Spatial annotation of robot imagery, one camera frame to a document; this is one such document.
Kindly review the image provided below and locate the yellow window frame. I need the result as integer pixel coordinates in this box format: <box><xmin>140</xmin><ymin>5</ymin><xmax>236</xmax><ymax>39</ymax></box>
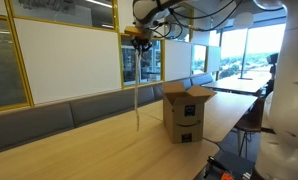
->
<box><xmin>0</xmin><ymin>0</ymin><xmax>167</xmax><ymax>114</ymax></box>

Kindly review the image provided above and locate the blue-grey bench seat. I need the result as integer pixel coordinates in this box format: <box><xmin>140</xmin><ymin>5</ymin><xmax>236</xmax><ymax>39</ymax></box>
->
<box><xmin>180</xmin><ymin>73</ymin><xmax>214</xmax><ymax>89</ymax></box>

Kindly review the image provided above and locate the black camera on tripod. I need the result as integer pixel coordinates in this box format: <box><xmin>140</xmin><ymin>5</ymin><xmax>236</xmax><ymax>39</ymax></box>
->
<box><xmin>266</xmin><ymin>53</ymin><xmax>279</xmax><ymax>81</ymax></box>

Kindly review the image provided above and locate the large white wall panel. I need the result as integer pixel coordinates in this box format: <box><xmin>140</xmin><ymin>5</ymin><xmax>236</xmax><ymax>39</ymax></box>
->
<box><xmin>13</xmin><ymin>18</ymin><xmax>122</xmax><ymax>106</ymax></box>

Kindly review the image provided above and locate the cardboard shipping box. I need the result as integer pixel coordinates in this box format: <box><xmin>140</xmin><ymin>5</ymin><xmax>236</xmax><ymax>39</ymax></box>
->
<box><xmin>161</xmin><ymin>81</ymin><xmax>217</xmax><ymax>144</ymax></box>

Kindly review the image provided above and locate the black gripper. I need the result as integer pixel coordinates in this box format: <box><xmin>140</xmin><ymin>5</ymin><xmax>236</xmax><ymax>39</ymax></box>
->
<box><xmin>132</xmin><ymin>37</ymin><xmax>153</xmax><ymax>55</ymax></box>

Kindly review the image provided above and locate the grey bench back cushion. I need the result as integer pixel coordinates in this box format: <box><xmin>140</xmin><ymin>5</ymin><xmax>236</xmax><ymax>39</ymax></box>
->
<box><xmin>69</xmin><ymin>85</ymin><xmax>164</xmax><ymax>128</ymax></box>
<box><xmin>0</xmin><ymin>101</ymin><xmax>76</xmax><ymax>156</ymax></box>

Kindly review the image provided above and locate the brown chair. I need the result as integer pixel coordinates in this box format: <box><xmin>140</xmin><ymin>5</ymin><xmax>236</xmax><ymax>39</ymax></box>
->
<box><xmin>233</xmin><ymin>97</ymin><xmax>268</xmax><ymax>158</ymax></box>

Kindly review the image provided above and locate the white flexible rope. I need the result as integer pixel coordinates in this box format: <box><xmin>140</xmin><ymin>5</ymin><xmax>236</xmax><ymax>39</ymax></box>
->
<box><xmin>134</xmin><ymin>49</ymin><xmax>142</xmax><ymax>133</ymax></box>

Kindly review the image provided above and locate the small white wall panel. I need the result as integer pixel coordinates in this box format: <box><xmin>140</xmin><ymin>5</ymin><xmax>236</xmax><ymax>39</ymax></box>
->
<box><xmin>118</xmin><ymin>0</ymin><xmax>166</xmax><ymax>39</ymax></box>

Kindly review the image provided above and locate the tan wrist camera mount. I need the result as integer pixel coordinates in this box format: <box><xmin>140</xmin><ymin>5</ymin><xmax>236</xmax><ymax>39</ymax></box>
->
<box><xmin>123</xmin><ymin>25</ymin><xmax>154</xmax><ymax>40</ymax></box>

